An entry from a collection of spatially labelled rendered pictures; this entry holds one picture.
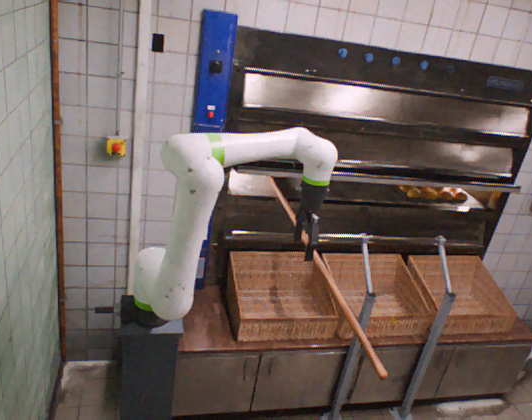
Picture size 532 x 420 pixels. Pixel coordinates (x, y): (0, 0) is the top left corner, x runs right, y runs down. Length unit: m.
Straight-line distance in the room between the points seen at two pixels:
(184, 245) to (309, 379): 1.67
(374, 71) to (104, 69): 1.38
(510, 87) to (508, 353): 1.65
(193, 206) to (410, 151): 1.86
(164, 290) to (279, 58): 1.46
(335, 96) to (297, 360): 1.45
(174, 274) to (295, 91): 1.44
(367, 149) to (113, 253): 1.56
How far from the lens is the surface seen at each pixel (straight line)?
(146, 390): 1.86
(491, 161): 3.27
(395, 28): 2.68
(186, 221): 1.32
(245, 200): 2.69
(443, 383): 3.35
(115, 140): 2.44
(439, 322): 2.86
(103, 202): 2.66
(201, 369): 2.63
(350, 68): 2.63
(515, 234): 3.70
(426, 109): 2.89
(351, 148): 2.75
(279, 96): 2.52
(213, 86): 2.42
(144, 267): 1.55
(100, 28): 2.41
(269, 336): 2.62
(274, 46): 2.49
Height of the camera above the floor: 2.29
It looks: 25 degrees down
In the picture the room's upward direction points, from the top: 10 degrees clockwise
